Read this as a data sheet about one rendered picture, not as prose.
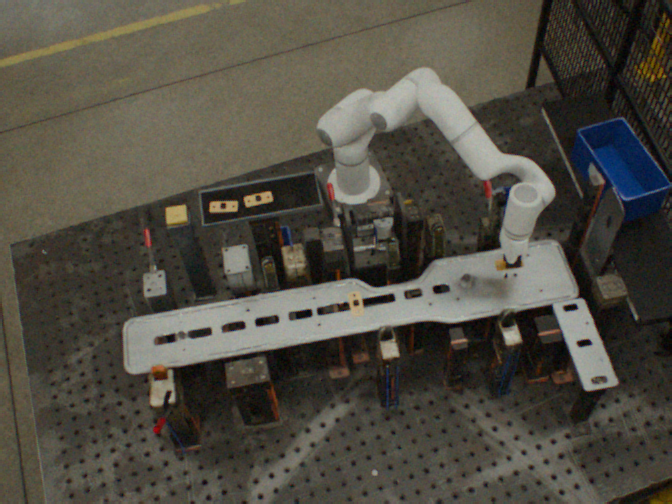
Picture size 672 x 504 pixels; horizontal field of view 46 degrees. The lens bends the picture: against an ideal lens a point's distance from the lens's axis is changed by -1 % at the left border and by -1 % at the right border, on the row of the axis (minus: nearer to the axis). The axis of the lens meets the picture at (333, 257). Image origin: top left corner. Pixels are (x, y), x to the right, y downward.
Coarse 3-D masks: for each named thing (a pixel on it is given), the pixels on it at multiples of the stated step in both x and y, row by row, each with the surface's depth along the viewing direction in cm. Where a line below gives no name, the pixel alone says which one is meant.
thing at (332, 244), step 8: (320, 232) 246; (328, 232) 246; (336, 232) 246; (328, 240) 244; (336, 240) 244; (328, 248) 243; (336, 248) 242; (328, 256) 244; (336, 256) 245; (344, 256) 247; (328, 264) 248; (336, 264) 249; (344, 264) 250; (328, 272) 254; (336, 272) 255; (328, 280) 259; (336, 280) 259; (344, 304) 272
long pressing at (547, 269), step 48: (336, 288) 244; (384, 288) 242; (432, 288) 242; (480, 288) 241; (528, 288) 240; (576, 288) 239; (144, 336) 238; (240, 336) 236; (288, 336) 235; (336, 336) 235
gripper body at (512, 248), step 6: (504, 234) 225; (504, 240) 227; (510, 240) 221; (516, 240) 220; (522, 240) 220; (504, 246) 228; (510, 246) 222; (516, 246) 220; (522, 246) 221; (504, 252) 229; (510, 252) 224; (516, 252) 222; (522, 252) 223; (510, 258) 225; (516, 258) 225; (522, 258) 226
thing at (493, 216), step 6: (492, 192) 234; (498, 192) 234; (504, 192) 233; (492, 198) 235; (498, 198) 233; (504, 198) 235; (492, 204) 236; (498, 204) 232; (504, 204) 233; (492, 210) 238; (498, 210) 239; (492, 216) 239; (498, 216) 241; (492, 222) 241; (498, 222) 244; (492, 228) 243; (492, 234) 245
